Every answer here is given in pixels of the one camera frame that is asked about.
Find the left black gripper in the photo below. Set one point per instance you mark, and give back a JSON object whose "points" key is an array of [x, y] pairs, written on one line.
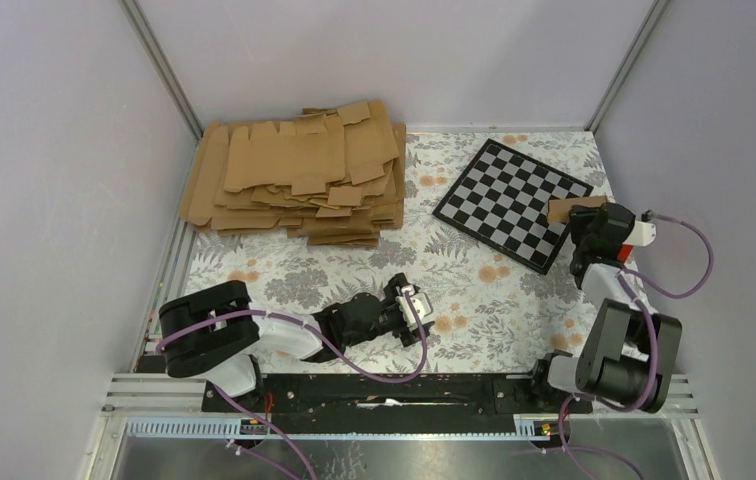
{"points": [[392, 290]]}

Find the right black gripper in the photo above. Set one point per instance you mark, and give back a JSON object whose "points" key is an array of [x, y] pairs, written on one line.
{"points": [[579, 216]]}

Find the brown cardboard box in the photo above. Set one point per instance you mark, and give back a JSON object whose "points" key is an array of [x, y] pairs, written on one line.
{"points": [[558, 210]]}

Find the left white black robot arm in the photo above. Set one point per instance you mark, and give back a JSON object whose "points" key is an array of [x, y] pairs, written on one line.
{"points": [[208, 334]]}

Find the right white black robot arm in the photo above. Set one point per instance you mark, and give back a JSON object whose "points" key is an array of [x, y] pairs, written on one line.
{"points": [[628, 357]]}

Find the red box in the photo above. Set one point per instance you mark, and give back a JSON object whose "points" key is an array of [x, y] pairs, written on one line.
{"points": [[625, 253]]}

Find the black white checkerboard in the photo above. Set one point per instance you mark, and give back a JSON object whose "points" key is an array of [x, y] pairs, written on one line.
{"points": [[501, 200]]}

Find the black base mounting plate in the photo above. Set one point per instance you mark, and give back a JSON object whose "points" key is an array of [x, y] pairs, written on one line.
{"points": [[465, 404]]}

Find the stack of flat cardboard boxes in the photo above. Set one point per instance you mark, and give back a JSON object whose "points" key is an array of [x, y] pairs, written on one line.
{"points": [[335, 176]]}

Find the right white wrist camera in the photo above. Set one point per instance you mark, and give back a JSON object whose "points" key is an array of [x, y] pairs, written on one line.
{"points": [[642, 234]]}

